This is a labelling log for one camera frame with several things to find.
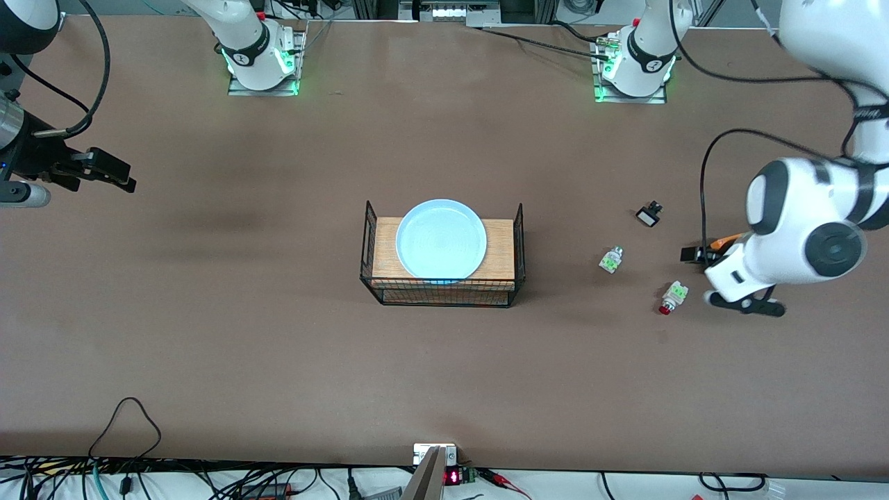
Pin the white square push button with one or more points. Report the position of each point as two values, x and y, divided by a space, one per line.
648 217

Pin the red push button switch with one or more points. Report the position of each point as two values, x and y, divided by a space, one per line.
675 293

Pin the light blue plate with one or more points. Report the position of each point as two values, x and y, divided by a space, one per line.
441 239

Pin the wooden board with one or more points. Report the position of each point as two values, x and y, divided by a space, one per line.
500 250

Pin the white mounting block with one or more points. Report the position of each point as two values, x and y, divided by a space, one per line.
421 455

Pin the green push button switch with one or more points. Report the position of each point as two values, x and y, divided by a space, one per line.
611 262

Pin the black power adapter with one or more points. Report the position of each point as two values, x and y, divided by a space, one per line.
267 492

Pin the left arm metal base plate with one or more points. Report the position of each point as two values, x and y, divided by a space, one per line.
628 100

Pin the orange button enclosure box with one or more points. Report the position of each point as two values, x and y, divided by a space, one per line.
726 242

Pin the grey metal bar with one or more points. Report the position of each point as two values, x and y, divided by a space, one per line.
425 482

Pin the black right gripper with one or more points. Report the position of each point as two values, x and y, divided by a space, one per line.
36 157

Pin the red LED display module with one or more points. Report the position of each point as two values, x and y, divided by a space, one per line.
453 477

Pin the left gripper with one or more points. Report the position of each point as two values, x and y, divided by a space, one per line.
696 255

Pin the white power strip device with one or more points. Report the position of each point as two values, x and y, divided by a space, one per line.
448 12

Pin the red test lead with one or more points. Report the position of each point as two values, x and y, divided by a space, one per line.
507 481

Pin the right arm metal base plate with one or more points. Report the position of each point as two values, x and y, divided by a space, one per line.
264 92

